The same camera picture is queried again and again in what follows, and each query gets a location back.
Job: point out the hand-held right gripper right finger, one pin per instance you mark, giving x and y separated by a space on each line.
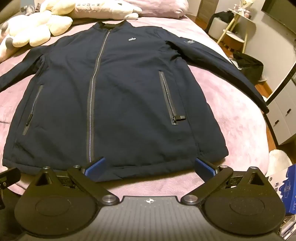
200 167

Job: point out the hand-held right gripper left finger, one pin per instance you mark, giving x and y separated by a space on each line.
95 166

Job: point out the navy zip jacket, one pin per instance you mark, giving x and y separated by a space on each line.
111 92

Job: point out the white fluffy cloth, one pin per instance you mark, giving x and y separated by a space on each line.
279 161

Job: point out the blue printed box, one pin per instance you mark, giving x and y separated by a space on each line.
286 185

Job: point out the white drawer cabinet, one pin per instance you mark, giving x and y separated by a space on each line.
282 111

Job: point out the black bag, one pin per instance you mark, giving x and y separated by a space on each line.
248 67

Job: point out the white plush toy grey patches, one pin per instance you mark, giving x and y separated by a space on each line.
5 46

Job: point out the white round stool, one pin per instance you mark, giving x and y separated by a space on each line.
220 30

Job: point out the cream plush flower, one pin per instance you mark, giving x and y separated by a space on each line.
39 27

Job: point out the black clothing on stool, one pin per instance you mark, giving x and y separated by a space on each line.
223 16

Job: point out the pink plush bunny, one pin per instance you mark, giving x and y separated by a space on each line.
92 10

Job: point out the side table yellow legs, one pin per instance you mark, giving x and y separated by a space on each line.
242 16

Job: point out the flower bouquet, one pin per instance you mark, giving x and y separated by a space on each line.
241 8

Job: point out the purple pillow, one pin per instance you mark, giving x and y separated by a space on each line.
159 8

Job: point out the dark wall screen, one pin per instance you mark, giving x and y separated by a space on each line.
279 9

